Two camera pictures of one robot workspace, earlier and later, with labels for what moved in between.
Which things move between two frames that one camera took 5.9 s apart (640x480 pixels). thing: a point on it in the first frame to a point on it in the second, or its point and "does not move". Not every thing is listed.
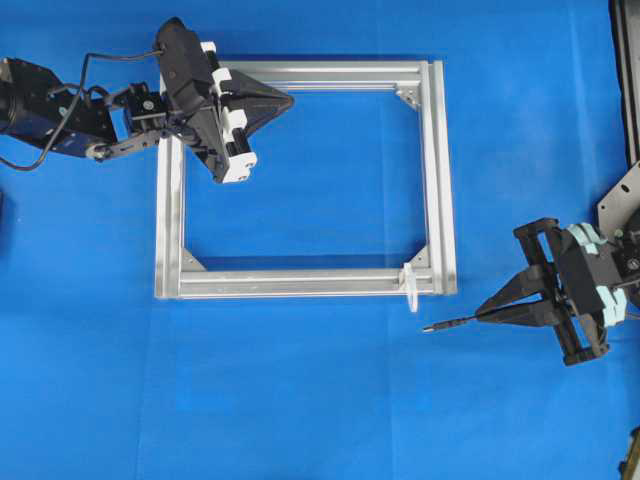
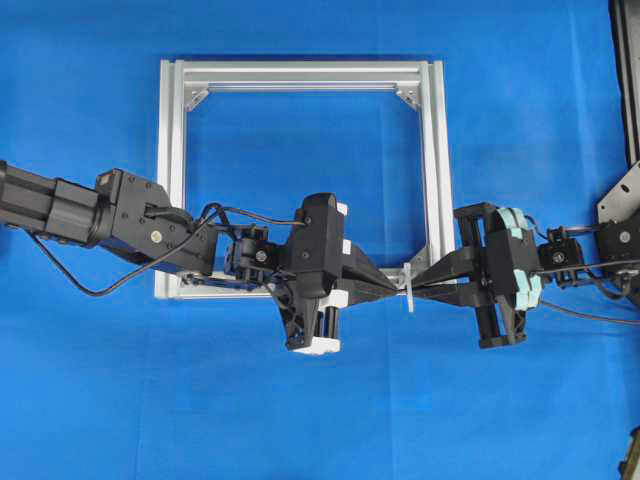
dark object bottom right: [629, 469] does not move
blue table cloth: [99, 380] does not move
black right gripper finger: [536, 279] to [462, 261]
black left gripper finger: [244, 91] to [356, 265]
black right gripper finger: [550, 312] to [460, 294]
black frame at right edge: [625, 15] does not move
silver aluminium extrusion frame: [179, 277] does not move
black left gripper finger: [252, 116] to [369, 294]
